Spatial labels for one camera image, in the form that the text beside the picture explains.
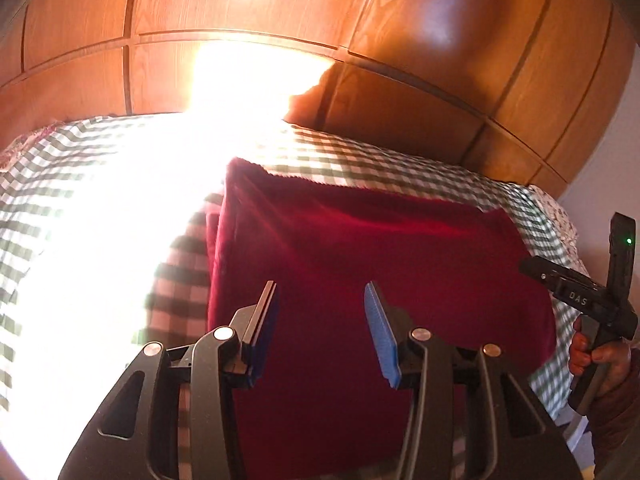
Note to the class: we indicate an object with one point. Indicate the floral pillow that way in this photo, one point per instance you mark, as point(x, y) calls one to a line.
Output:
point(565, 229)

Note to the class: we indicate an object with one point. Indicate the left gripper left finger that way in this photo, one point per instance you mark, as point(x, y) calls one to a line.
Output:
point(134, 432)

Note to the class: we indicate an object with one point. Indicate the red knit garment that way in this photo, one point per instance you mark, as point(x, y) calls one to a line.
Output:
point(322, 404)

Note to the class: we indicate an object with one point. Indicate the green checked bed cover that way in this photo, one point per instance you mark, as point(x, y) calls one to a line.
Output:
point(103, 248)

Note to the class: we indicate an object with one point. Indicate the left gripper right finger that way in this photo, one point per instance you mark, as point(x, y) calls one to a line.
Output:
point(508, 433)

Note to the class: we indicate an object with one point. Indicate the person's right hand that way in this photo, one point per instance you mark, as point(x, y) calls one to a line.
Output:
point(615, 356)

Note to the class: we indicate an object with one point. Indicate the wooden panelled headboard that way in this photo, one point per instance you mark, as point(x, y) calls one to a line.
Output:
point(519, 90)

